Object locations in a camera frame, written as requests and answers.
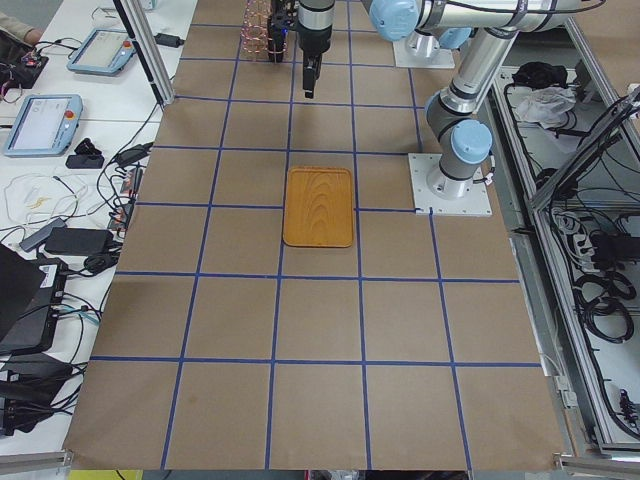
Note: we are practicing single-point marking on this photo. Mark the black power brick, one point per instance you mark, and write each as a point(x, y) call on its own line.
point(77, 241)

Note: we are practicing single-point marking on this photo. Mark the teach pendant lower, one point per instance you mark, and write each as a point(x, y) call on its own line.
point(45, 126)

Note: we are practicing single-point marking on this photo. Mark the aluminium frame post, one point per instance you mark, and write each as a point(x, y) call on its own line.
point(136, 24)

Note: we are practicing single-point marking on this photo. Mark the teach pendant upper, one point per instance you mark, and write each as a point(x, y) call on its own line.
point(105, 52)

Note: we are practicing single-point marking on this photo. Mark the teach pendant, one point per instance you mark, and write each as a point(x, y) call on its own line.
point(105, 52)
point(45, 126)

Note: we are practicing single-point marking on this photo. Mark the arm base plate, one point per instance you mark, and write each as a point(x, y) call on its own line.
point(436, 194)
point(420, 51)

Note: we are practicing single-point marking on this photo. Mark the aluminium cable cage frame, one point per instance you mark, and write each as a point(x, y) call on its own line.
point(576, 191)

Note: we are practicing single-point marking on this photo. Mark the wooden tray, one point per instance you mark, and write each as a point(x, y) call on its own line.
point(319, 207)

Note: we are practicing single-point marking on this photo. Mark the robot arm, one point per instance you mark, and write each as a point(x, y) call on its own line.
point(400, 22)
point(465, 142)

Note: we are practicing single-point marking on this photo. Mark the black laptop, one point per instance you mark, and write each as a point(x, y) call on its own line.
point(30, 292)

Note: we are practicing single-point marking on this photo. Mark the copper wire wine rack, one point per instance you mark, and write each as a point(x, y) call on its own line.
point(254, 34)

